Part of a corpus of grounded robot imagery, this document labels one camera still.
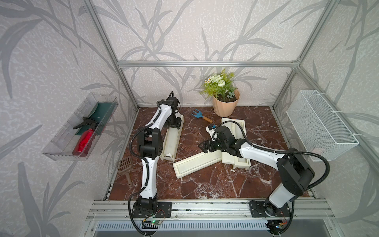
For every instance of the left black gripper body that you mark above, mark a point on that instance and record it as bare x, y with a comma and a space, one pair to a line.
172, 121

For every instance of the potted green plant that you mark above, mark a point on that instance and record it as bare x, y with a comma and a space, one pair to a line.
221, 88

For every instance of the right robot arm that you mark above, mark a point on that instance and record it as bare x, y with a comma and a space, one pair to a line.
295, 172

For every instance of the blue garden hand rake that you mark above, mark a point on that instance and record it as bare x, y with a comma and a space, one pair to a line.
198, 114

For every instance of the clear plastic wall tray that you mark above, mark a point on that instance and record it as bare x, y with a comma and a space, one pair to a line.
61, 146

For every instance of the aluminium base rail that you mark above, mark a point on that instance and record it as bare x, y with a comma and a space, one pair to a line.
209, 209

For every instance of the dispenser detached lid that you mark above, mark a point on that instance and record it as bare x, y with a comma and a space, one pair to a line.
195, 163

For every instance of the brown plastic scoop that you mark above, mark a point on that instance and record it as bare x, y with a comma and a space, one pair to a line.
124, 167

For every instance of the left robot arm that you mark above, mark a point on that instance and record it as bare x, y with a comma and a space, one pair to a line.
150, 145

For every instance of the red spray bottle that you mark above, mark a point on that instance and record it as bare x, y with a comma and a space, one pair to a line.
83, 146

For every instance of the white wire mesh basket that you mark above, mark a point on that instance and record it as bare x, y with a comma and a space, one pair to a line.
319, 127

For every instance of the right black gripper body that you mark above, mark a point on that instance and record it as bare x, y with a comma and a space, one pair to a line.
215, 145

